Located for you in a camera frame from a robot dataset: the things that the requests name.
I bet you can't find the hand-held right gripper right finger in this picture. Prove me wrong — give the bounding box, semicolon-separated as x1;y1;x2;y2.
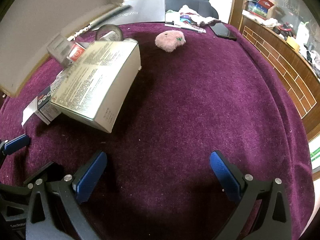
209;151;293;240

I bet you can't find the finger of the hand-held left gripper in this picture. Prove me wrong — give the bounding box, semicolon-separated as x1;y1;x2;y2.
23;162;64;184
0;134;30;167

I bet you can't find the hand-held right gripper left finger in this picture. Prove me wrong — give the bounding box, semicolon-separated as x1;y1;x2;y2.
25;151;108;240

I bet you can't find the beige medicine box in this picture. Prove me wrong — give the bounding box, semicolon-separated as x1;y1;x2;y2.
50;40;142;133

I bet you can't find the silver plaster box red label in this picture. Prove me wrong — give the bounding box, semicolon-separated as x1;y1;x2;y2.
67;42;87;63

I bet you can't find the pink plush toy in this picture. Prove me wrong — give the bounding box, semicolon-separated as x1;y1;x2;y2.
155;29;186;53

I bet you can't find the black tape roll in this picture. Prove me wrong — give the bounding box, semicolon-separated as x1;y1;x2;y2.
96;24;123;42

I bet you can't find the grey barcode box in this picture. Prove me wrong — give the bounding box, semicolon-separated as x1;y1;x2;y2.
34;70;69;125

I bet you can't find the purple blanket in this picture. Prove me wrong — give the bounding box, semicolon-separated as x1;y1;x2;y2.
0;21;315;240

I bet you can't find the wooden brick-pattern ledge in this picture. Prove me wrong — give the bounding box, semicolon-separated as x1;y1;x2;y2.
229;0;320;140

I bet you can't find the black phone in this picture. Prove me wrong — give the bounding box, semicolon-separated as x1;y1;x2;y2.
209;22;237;41

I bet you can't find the pink cloth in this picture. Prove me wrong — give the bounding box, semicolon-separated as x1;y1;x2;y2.
178;4;222;27

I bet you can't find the colourful cardboard box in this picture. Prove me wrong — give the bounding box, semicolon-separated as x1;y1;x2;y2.
242;0;275;20

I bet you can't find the black padded headboard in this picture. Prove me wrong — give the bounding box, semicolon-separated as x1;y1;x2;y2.
165;0;218;20

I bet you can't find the grey shoe box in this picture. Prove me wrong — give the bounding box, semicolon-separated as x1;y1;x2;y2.
124;0;166;25

